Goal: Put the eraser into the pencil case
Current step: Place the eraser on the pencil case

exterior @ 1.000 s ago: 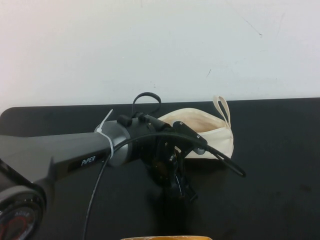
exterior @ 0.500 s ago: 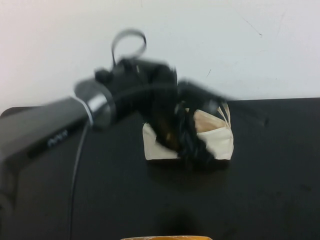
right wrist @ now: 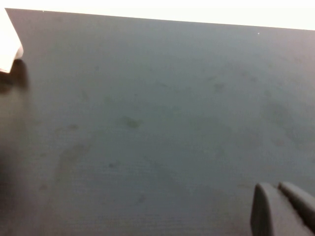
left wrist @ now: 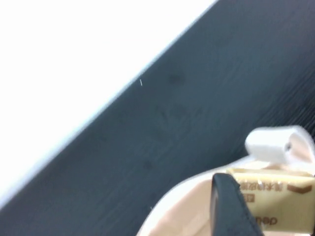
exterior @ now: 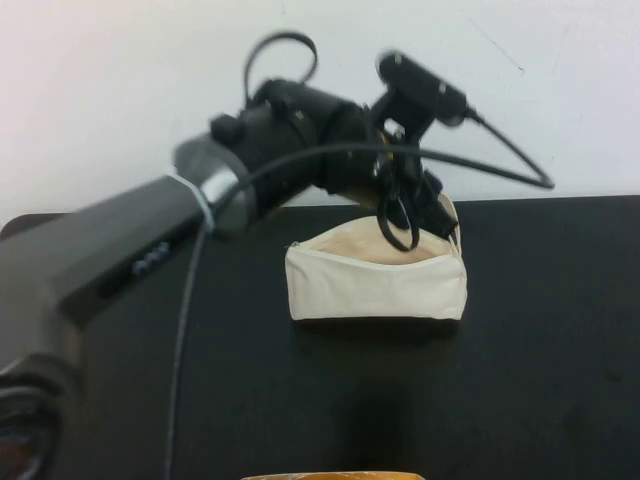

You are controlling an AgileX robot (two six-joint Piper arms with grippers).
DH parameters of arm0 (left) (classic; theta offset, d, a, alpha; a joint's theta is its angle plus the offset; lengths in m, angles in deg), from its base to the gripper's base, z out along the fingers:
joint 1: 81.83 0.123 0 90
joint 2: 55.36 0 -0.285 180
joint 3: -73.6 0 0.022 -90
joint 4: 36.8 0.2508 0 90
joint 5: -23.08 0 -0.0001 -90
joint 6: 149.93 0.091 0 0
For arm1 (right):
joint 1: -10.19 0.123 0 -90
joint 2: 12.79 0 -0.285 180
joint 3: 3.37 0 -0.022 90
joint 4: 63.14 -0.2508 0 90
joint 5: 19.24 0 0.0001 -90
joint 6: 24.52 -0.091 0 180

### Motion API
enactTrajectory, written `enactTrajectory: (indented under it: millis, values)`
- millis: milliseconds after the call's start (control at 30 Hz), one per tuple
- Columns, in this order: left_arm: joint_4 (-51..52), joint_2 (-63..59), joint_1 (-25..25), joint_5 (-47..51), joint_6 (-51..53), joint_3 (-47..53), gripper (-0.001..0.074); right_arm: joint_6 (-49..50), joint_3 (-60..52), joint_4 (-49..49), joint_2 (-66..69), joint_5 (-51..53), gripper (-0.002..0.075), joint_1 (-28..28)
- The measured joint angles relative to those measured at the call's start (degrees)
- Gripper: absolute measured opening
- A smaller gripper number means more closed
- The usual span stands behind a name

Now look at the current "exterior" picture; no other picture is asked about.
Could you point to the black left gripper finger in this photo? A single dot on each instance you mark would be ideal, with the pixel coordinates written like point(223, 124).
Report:
point(395, 220)
point(440, 210)

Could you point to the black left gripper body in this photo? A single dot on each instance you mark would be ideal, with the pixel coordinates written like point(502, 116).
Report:
point(350, 165)

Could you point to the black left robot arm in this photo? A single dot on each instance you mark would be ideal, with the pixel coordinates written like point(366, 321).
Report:
point(115, 260)

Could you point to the cream fabric pencil case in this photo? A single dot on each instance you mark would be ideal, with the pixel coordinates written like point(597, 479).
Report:
point(370, 290)

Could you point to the yellow curved object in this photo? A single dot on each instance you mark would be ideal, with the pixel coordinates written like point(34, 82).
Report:
point(330, 472)

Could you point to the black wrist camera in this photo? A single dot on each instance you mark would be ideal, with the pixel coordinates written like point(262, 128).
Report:
point(425, 90)

